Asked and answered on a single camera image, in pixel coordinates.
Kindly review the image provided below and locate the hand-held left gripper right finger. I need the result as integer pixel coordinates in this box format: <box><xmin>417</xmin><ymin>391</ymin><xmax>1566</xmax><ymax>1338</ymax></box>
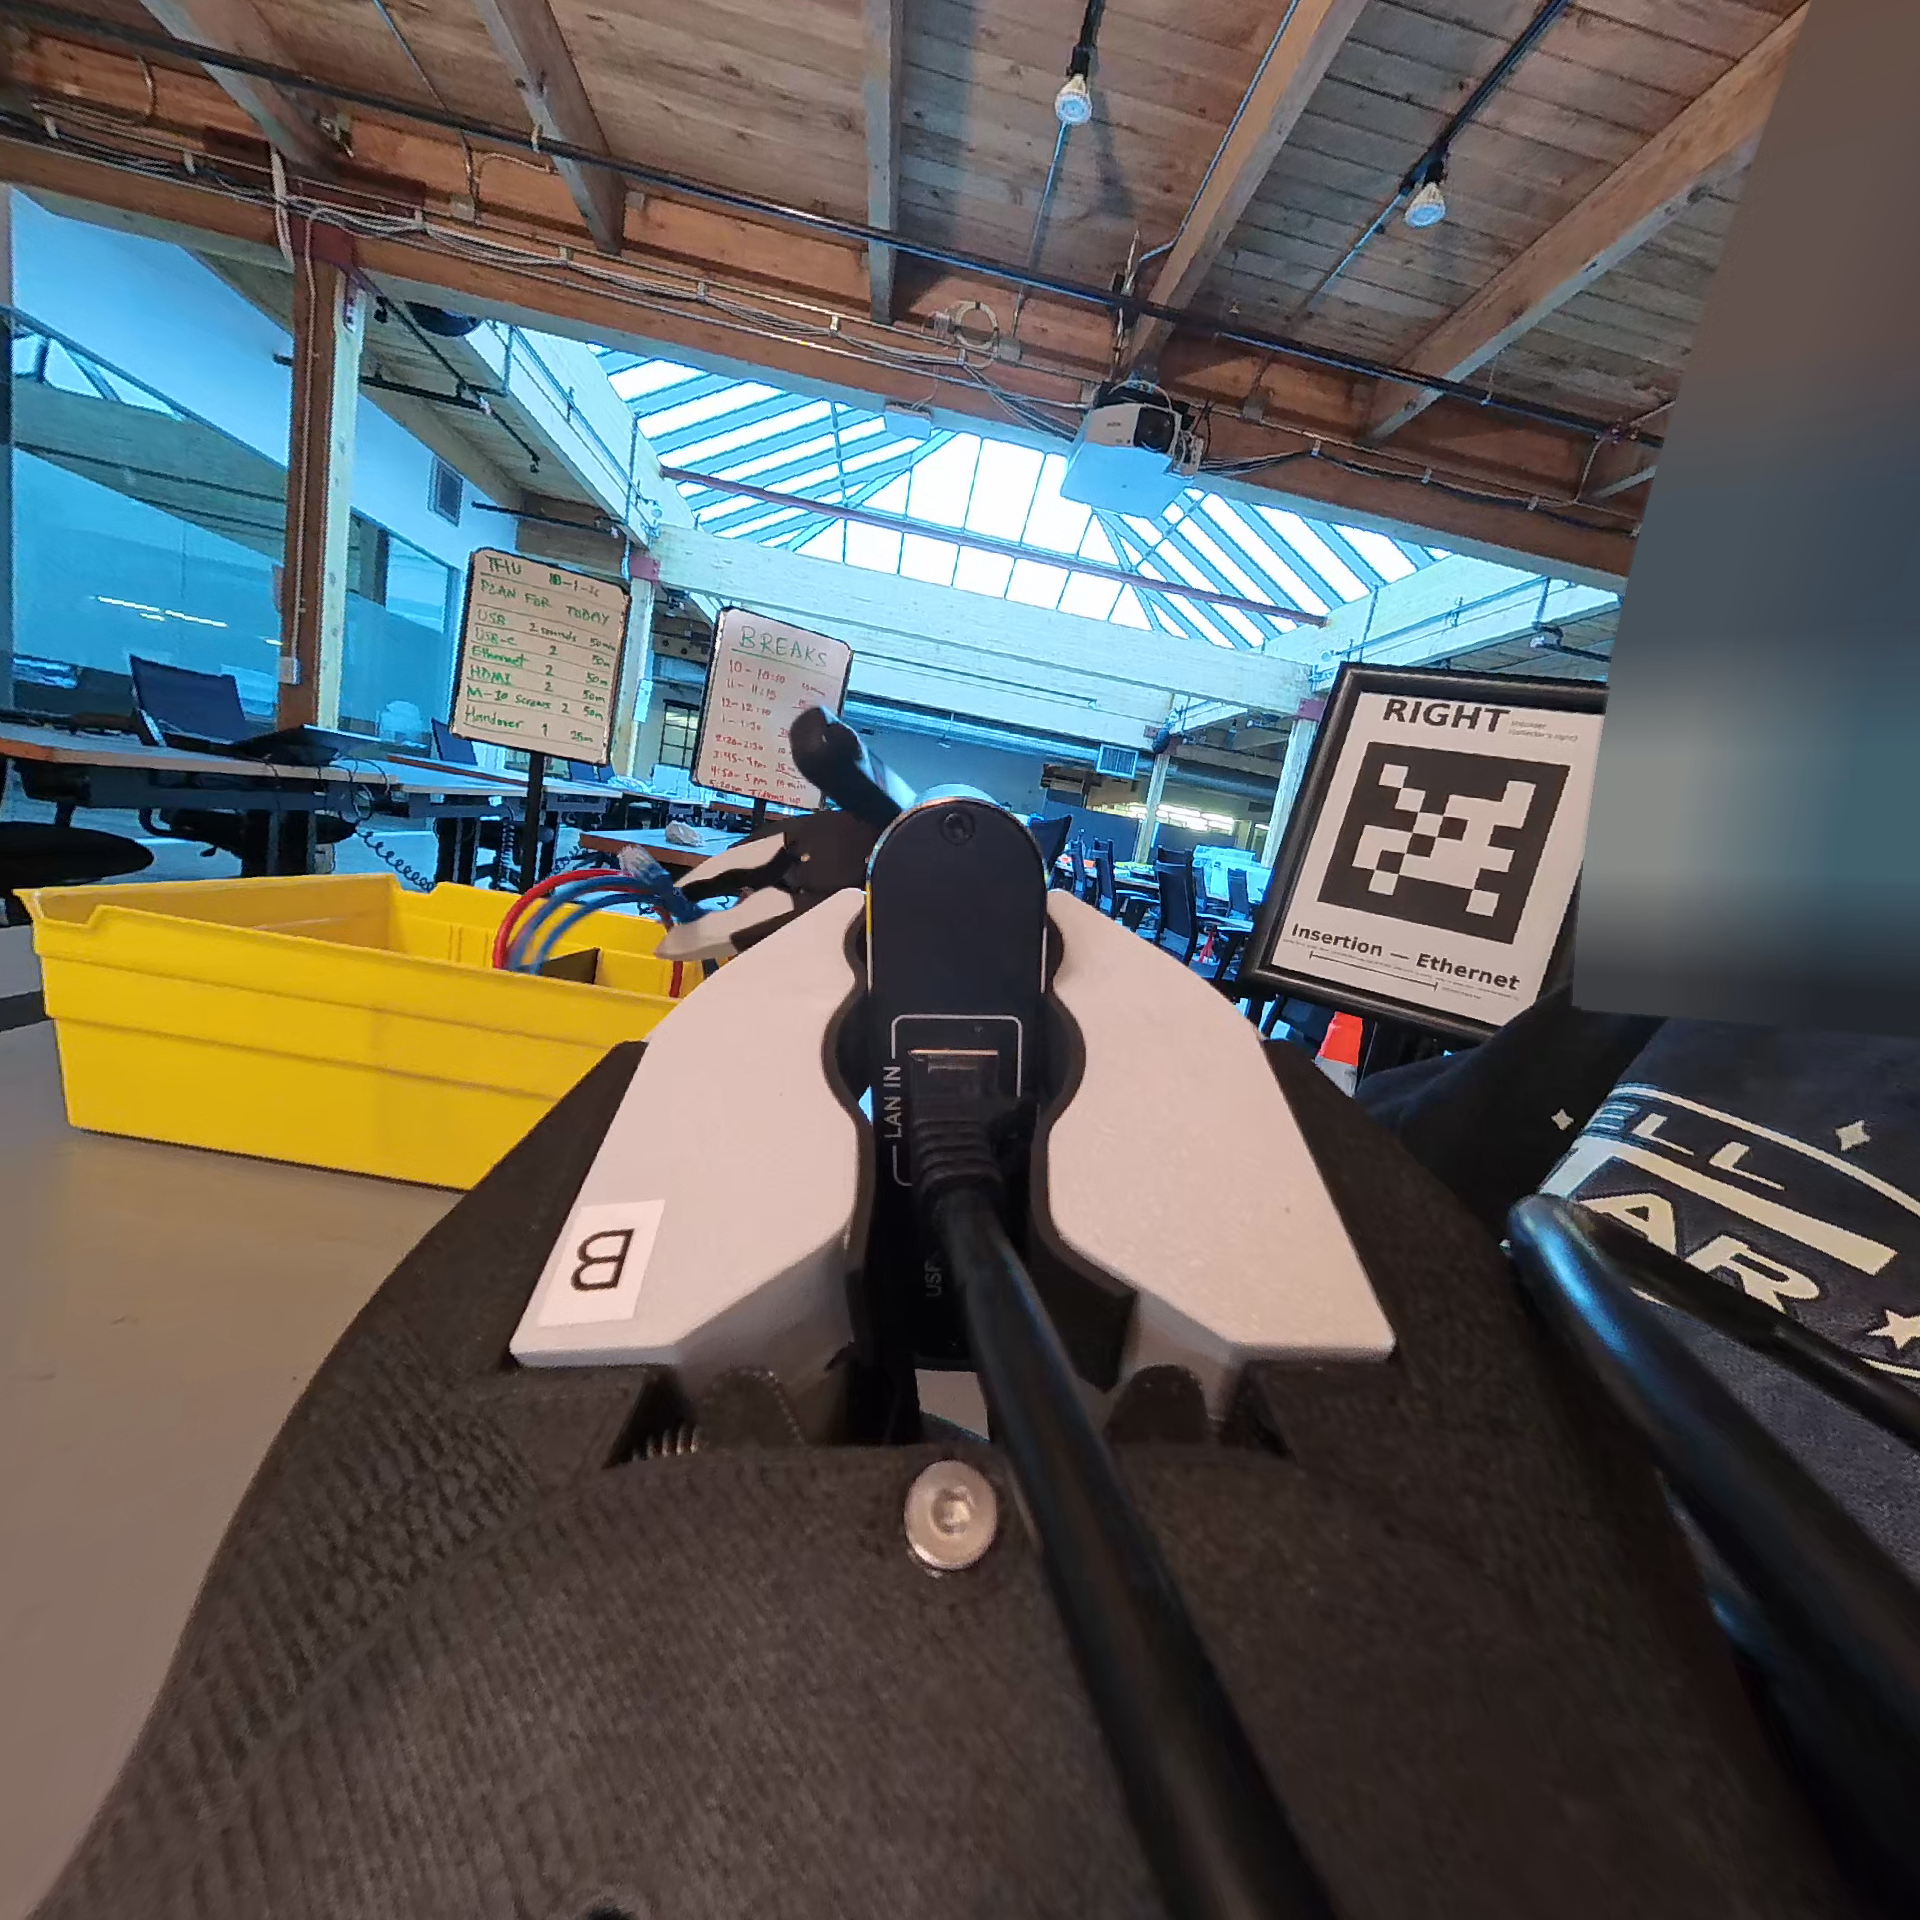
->
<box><xmin>1031</xmin><ymin>892</ymin><xmax>1401</xmax><ymax>1391</ymax></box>

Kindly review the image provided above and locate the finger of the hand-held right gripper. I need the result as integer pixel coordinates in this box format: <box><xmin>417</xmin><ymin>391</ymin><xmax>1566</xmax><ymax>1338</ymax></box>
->
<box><xmin>680</xmin><ymin>835</ymin><xmax>817</xmax><ymax>913</ymax></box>
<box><xmin>656</xmin><ymin>895</ymin><xmax>800</xmax><ymax>963</ymax></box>

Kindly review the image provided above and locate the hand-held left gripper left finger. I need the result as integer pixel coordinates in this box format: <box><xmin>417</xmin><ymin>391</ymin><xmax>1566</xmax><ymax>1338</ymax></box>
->
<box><xmin>510</xmin><ymin>885</ymin><xmax>876</xmax><ymax>1379</ymax></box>

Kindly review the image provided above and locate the blue ethernet cable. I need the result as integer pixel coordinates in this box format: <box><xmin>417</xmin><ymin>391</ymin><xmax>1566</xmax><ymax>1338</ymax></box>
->
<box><xmin>508</xmin><ymin>843</ymin><xmax>711</xmax><ymax>977</ymax></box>

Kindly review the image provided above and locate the black ethernet adapter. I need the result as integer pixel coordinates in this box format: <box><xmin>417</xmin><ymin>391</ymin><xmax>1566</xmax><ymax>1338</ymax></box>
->
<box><xmin>825</xmin><ymin>801</ymin><xmax>1057</xmax><ymax>1369</ymax></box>

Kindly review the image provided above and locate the black ethernet cable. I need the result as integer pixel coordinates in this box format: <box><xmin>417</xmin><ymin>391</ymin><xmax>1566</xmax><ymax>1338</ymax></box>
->
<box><xmin>902</xmin><ymin>1050</ymin><xmax>1329</xmax><ymax>1920</ymax></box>

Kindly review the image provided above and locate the yellow plastic bin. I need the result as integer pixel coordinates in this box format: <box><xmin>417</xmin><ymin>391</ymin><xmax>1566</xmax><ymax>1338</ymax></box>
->
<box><xmin>16</xmin><ymin>874</ymin><xmax>711</xmax><ymax>1197</ymax></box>

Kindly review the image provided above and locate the whiteboard with red writing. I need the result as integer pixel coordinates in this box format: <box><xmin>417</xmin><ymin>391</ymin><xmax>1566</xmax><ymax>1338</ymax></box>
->
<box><xmin>688</xmin><ymin>604</ymin><xmax>856</xmax><ymax>817</ymax></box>

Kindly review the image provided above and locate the whiteboard with green writing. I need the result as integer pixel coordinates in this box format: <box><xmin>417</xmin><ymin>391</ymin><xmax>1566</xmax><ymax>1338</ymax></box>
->
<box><xmin>449</xmin><ymin>547</ymin><xmax>632</xmax><ymax>770</ymax></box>

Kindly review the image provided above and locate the black framed tag sign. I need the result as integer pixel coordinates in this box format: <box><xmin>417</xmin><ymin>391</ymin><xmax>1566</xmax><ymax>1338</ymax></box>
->
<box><xmin>1238</xmin><ymin>661</ymin><xmax>1610</xmax><ymax>1047</ymax></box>

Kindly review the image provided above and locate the white ceiling projector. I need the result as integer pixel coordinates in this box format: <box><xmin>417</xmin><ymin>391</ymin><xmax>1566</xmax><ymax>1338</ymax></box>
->
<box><xmin>1059</xmin><ymin>382</ymin><xmax>1206</xmax><ymax>521</ymax></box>

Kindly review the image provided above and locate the black printed shirt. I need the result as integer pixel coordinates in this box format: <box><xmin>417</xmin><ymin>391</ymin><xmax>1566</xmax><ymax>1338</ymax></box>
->
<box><xmin>1353</xmin><ymin>996</ymin><xmax>1920</xmax><ymax>1652</ymax></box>

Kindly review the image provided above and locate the dark office desk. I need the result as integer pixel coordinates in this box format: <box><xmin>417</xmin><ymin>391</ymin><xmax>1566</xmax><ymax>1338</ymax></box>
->
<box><xmin>0</xmin><ymin>718</ymin><xmax>505</xmax><ymax>881</ymax></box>

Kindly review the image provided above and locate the dark mesh desk chair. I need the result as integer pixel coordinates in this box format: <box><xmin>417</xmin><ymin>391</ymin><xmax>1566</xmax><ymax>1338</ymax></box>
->
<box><xmin>126</xmin><ymin>653</ymin><xmax>262</xmax><ymax>753</ymax></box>

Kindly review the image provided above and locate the red cable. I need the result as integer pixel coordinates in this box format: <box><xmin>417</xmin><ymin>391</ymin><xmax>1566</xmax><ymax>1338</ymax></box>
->
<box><xmin>496</xmin><ymin>870</ymin><xmax>711</xmax><ymax>995</ymax></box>

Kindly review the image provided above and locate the thick black cable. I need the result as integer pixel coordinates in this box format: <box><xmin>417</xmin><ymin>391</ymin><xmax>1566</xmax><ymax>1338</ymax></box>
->
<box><xmin>1505</xmin><ymin>1190</ymin><xmax>1920</xmax><ymax>1884</ymax></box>

